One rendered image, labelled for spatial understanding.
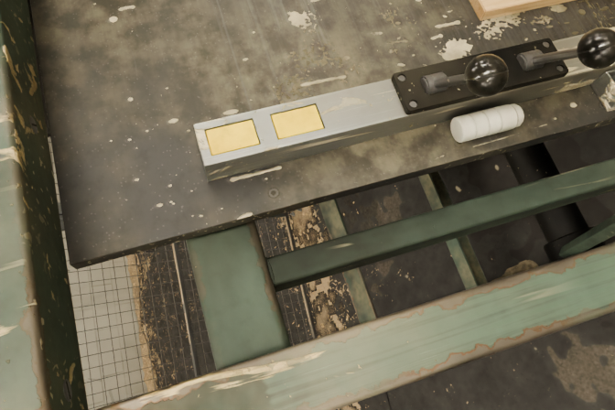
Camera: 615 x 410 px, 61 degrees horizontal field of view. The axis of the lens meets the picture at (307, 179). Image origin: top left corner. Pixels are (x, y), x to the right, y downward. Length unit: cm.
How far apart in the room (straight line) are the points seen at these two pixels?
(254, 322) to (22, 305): 22
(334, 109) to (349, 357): 25
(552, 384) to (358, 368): 185
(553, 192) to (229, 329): 42
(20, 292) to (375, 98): 38
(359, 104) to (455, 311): 23
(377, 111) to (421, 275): 199
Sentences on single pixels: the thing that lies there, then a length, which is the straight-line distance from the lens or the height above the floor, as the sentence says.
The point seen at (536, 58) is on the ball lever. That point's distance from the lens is 64.
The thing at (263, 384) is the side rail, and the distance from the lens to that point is 47.
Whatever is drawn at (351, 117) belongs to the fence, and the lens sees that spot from 56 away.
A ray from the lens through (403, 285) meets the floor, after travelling 260.
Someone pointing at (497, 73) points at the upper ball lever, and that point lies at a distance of 49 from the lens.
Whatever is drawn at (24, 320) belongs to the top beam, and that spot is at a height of 187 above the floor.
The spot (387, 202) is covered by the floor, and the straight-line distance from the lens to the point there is 262.
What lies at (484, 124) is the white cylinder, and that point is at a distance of 62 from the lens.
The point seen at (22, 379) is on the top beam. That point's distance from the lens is 46.
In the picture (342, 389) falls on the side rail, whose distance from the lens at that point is 48.
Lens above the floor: 197
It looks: 40 degrees down
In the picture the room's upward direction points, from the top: 90 degrees counter-clockwise
